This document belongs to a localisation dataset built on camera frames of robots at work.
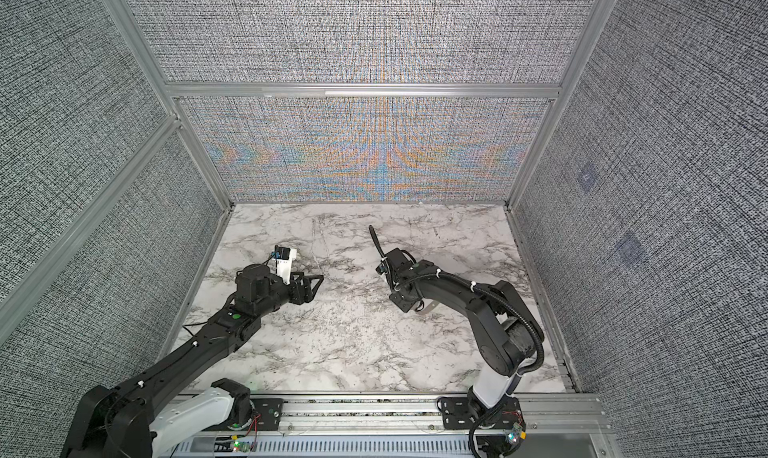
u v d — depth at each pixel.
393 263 0.73
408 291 0.67
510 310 0.45
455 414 0.73
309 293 0.74
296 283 0.72
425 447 0.70
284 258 0.72
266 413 0.73
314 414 0.75
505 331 0.47
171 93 0.88
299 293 0.72
